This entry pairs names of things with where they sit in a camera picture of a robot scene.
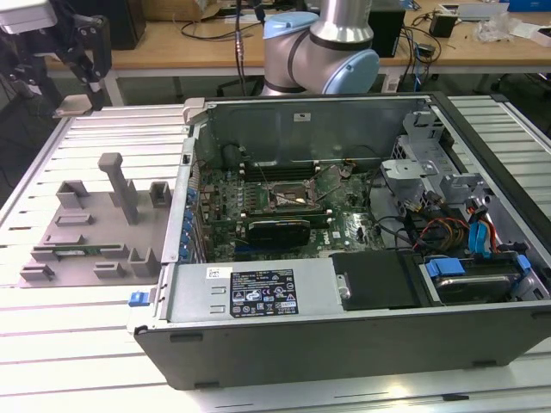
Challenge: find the red yellow wire bundle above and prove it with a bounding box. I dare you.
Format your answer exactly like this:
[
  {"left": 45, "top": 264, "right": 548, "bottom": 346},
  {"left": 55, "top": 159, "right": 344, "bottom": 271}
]
[{"left": 412, "top": 217, "right": 470, "bottom": 253}]

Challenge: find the crumpled clear plastic bag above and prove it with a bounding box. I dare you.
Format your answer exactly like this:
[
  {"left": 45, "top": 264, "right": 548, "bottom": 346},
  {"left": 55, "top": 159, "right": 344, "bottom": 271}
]
[{"left": 475, "top": 12, "right": 524, "bottom": 44}]

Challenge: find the black RAM slot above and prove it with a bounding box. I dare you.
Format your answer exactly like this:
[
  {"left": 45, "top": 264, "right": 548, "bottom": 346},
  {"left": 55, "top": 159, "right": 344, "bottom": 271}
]
[
  {"left": 240, "top": 206, "right": 331, "bottom": 219},
  {"left": 243, "top": 170, "right": 322, "bottom": 182},
  {"left": 241, "top": 161, "right": 322, "bottom": 172},
  {"left": 214, "top": 214, "right": 335, "bottom": 229}
]

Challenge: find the black drive bay cover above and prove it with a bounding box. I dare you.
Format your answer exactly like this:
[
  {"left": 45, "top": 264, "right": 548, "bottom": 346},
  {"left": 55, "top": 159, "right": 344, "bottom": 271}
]
[{"left": 329, "top": 250, "right": 425, "bottom": 311}]

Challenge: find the tall black box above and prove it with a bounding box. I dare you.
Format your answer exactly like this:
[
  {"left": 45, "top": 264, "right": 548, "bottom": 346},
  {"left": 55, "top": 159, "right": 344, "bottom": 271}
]
[{"left": 369, "top": 8, "right": 408, "bottom": 59}]

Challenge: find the grey power supply with label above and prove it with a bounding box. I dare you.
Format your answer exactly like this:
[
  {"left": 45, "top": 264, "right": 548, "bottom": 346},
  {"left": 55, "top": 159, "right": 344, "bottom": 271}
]
[{"left": 165, "top": 260, "right": 345, "bottom": 324}]

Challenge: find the blue box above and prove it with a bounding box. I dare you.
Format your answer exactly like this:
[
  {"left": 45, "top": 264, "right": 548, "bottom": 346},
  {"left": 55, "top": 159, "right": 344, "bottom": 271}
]
[{"left": 507, "top": 0, "right": 551, "bottom": 13}]

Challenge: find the metal socket cover frame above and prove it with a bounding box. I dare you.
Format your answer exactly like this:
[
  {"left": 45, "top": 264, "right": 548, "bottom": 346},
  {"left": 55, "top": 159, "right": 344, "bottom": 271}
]
[{"left": 310, "top": 164, "right": 342, "bottom": 202}]

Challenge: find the hard disk in carrier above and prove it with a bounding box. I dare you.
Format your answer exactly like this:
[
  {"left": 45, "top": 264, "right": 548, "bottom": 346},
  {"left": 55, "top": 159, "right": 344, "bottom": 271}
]
[{"left": 432, "top": 274, "right": 517, "bottom": 305}]

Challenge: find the silver metal drive cage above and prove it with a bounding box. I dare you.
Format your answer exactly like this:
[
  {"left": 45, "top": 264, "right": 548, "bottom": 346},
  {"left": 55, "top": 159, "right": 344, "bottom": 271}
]
[{"left": 381, "top": 109, "right": 496, "bottom": 216}]

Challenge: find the open dark PC case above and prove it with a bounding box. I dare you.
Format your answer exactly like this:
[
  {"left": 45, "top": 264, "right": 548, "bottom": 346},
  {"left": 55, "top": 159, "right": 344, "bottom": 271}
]
[{"left": 127, "top": 90, "right": 551, "bottom": 391}]

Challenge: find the grey parts rack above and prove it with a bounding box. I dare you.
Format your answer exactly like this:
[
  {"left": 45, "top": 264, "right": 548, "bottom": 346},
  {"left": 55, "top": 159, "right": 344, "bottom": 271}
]
[{"left": 16, "top": 152, "right": 176, "bottom": 288}]

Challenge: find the black computer tower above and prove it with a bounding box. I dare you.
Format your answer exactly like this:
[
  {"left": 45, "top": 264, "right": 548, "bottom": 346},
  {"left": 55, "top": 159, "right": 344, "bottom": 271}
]
[{"left": 109, "top": 0, "right": 147, "bottom": 51}]

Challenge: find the blue flat data wire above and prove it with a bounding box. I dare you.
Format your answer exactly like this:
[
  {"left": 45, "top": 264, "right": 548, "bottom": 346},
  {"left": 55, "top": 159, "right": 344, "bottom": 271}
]
[{"left": 467, "top": 221, "right": 494, "bottom": 259}]

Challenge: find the flat white box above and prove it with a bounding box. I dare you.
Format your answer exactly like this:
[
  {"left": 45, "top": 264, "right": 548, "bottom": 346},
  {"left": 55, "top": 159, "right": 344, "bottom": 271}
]
[{"left": 523, "top": 21, "right": 551, "bottom": 46}]

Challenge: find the grey case release latch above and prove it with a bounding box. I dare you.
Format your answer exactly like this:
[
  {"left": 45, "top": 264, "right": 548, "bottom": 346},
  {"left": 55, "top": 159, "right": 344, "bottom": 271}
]
[{"left": 183, "top": 97, "right": 207, "bottom": 126}]

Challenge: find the green motherboard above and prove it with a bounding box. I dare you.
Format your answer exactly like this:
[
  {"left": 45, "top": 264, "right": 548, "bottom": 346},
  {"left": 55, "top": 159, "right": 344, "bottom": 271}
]
[{"left": 189, "top": 161, "right": 388, "bottom": 262}]

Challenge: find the wooden desk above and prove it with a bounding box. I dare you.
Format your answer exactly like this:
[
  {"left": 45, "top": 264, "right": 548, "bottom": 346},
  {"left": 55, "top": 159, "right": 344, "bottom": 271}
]
[{"left": 42, "top": 0, "right": 551, "bottom": 107}]

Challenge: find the blue carrier handle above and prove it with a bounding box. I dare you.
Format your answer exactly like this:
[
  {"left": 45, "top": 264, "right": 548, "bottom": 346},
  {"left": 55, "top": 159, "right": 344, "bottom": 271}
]
[{"left": 424, "top": 257, "right": 467, "bottom": 280}]

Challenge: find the black graphics card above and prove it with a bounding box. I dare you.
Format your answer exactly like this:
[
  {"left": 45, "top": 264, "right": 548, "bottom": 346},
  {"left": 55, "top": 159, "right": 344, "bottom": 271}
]
[{"left": 247, "top": 219, "right": 311, "bottom": 249}]

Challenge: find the CPU socket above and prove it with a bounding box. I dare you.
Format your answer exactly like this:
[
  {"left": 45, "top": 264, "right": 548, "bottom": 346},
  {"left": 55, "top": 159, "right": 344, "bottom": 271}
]
[{"left": 265, "top": 178, "right": 319, "bottom": 208}]

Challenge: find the brown cardboard box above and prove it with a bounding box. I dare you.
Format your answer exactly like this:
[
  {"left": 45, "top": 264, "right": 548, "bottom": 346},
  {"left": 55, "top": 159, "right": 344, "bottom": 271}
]
[{"left": 145, "top": 0, "right": 232, "bottom": 22}]

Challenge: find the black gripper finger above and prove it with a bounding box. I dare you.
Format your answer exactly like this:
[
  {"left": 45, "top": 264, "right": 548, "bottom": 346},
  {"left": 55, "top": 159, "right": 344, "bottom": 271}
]
[
  {"left": 0, "top": 53, "right": 44, "bottom": 101},
  {"left": 64, "top": 15, "right": 114, "bottom": 108}
]

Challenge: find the small black cube box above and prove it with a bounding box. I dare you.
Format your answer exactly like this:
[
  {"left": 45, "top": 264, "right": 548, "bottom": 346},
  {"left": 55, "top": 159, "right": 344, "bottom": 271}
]
[{"left": 429, "top": 11, "right": 457, "bottom": 38}]

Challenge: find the green RAM stick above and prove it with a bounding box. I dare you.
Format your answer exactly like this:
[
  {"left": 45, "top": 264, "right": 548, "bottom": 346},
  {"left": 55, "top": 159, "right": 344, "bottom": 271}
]
[{"left": 55, "top": 245, "right": 121, "bottom": 256}]

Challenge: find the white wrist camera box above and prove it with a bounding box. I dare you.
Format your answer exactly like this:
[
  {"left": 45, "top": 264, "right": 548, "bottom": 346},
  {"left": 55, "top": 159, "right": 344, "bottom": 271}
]
[{"left": 0, "top": 0, "right": 58, "bottom": 34}]

